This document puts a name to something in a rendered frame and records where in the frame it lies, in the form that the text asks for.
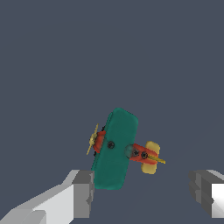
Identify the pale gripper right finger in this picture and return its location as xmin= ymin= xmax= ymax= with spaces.
xmin=187 ymin=169 xmax=224 ymax=219

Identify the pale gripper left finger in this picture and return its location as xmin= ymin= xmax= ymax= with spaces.
xmin=0 ymin=169 xmax=95 ymax=224

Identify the toy airplane with green wing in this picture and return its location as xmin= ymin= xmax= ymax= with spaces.
xmin=86 ymin=107 xmax=166 ymax=191

